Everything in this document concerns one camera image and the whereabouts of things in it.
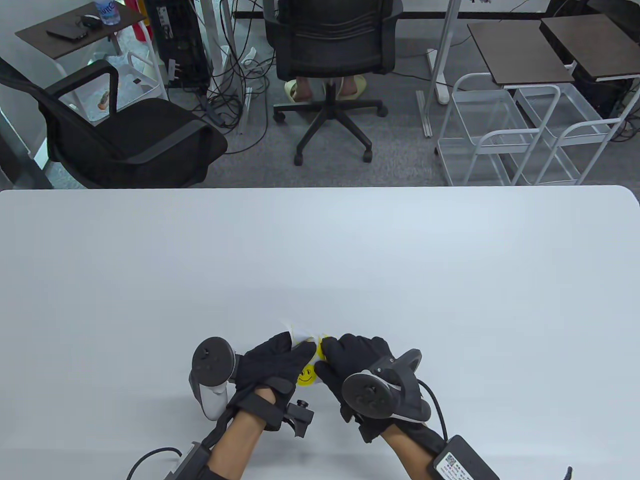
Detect person's right hand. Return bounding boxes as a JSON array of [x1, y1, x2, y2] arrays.
[[314, 334, 402, 443]]

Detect person's left hand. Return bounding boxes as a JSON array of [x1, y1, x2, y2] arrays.
[[234, 331, 318, 432]]

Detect white sheet of smiley stickers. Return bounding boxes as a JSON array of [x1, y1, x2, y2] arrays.
[[280, 324, 332, 388]]

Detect person's right forearm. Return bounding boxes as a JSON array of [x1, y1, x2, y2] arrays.
[[380, 422, 447, 480]]

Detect person's left forearm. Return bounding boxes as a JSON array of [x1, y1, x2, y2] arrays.
[[206, 391, 277, 480]]

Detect black forearm sensor box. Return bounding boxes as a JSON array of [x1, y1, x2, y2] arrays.
[[169, 442, 212, 480]]

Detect dark grey tracking controller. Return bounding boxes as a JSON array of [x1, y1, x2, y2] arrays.
[[341, 349, 432, 424]]

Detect grey and white tracking controller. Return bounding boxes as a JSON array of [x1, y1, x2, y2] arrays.
[[188, 337, 237, 421]]

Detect black sensor box with label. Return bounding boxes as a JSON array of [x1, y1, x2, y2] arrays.
[[432, 435, 501, 480]]

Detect white power strip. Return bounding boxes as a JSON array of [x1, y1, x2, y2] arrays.
[[237, 87, 254, 135]]

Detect black office chair with armrests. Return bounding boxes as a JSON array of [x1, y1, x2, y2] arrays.
[[0, 56, 229, 189]]

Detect black swivel office chair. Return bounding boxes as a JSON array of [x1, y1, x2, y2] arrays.
[[263, 0, 404, 166]]

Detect black computer tower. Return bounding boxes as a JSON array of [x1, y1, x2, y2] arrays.
[[144, 0, 211, 90]]

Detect white trolley with brown top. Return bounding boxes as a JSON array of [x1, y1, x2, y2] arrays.
[[437, 20, 577, 187], [514, 13, 640, 187]]

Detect clear plastic water bottle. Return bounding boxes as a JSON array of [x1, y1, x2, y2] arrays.
[[94, 0, 122, 26]]

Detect black flat laptop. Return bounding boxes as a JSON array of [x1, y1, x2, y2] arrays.
[[46, 24, 89, 42]]

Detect brown top side table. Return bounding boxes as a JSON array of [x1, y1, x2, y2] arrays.
[[14, 0, 169, 103]]

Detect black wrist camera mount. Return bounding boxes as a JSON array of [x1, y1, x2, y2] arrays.
[[284, 398, 315, 439]]

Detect black glove cable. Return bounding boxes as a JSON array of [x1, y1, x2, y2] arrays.
[[416, 378, 449, 447], [125, 446, 184, 480]]

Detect bundle of floor cables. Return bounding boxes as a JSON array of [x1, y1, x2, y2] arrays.
[[197, 0, 281, 155]]

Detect white desk leg frame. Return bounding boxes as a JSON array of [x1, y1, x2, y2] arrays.
[[416, 0, 462, 138]]

